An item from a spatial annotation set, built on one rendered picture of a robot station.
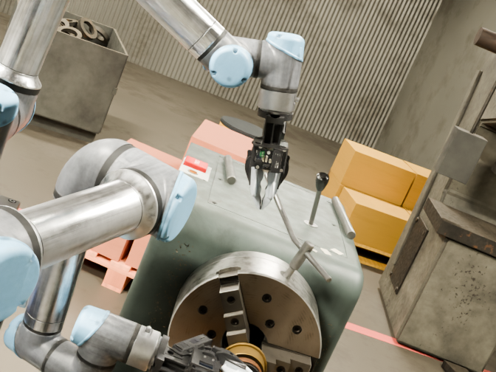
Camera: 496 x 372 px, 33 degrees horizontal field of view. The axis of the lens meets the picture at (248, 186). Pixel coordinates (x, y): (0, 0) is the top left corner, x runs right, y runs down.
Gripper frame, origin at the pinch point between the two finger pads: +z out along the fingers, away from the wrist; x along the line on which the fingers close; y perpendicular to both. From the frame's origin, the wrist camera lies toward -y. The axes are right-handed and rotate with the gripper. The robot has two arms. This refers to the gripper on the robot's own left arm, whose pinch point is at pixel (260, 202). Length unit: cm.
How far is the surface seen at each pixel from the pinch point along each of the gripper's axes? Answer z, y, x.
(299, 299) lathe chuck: 15.2, 12.5, 10.1
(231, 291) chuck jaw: 13.8, 16.5, -3.6
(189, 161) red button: 2.6, -35.6, -18.4
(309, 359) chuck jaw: 27.1, 14.1, 14.1
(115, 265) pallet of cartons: 109, -220, -61
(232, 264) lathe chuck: 11.7, 7.8, -4.2
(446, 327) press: 147, -292, 129
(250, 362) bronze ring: 23.4, 26.2, 1.8
